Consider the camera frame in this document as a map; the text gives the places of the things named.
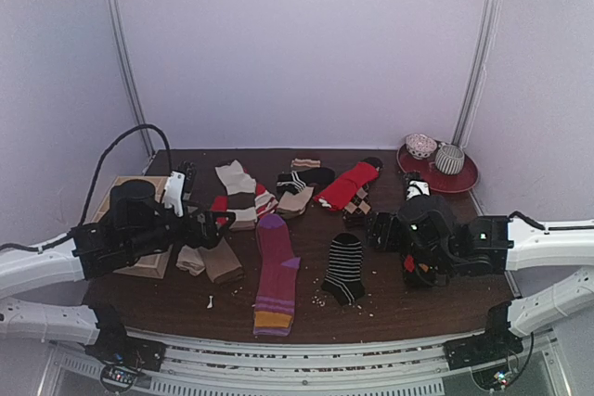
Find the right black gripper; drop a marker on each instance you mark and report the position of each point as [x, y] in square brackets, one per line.
[383, 232]

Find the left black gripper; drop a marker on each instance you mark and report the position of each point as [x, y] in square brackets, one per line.
[194, 238]

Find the purple magenta striped sock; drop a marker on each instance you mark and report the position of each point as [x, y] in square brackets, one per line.
[274, 307]

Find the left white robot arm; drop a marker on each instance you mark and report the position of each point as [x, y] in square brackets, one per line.
[26, 268]

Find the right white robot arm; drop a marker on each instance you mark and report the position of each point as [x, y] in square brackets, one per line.
[432, 245]

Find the red beige striped socks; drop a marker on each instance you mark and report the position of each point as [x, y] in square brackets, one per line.
[247, 198]

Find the brown argyle sock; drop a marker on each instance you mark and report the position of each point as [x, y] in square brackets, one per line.
[355, 213]

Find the brown beige sock pair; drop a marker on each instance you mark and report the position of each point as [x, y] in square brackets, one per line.
[220, 264]

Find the black orange argyle sock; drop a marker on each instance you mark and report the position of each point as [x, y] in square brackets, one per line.
[417, 274]

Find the red sock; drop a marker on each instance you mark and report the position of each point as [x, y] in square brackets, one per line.
[339, 193]

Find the black striped ankle sock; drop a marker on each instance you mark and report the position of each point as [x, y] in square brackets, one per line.
[343, 277]

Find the tan ankle sock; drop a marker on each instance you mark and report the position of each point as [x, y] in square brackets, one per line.
[294, 205]

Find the wooden compartment box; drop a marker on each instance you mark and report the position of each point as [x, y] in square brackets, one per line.
[130, 225]

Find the patterned white bowl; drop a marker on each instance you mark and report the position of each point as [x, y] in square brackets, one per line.
[420, 146]

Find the black white striped sock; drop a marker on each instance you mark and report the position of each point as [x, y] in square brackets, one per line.
[295, 182]

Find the striped grey cup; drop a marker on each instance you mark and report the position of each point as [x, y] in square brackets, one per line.
[449, 159]

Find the beige striped folded sock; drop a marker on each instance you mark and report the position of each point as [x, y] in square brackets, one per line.
[304, 164]

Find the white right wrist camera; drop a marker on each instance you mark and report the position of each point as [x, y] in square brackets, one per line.
[417, 188]

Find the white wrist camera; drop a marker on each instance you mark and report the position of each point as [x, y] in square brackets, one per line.
[172, 197]
[417, 188]

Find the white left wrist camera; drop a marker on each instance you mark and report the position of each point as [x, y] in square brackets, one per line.
[172, 197]

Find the aluminium front rail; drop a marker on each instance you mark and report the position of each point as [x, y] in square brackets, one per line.
[215, 367]

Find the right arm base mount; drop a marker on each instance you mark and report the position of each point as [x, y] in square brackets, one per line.
[494, 344]

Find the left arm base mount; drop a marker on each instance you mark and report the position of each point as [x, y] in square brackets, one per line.
[125, 358]

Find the right aluminium corner post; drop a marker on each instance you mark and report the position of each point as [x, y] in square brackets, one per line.
[472, 95]

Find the aluminium corner post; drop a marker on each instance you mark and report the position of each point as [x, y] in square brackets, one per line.
[472, 95]
[124, 61]

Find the left aluminium corner post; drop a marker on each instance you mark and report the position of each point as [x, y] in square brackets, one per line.
[124, 61]

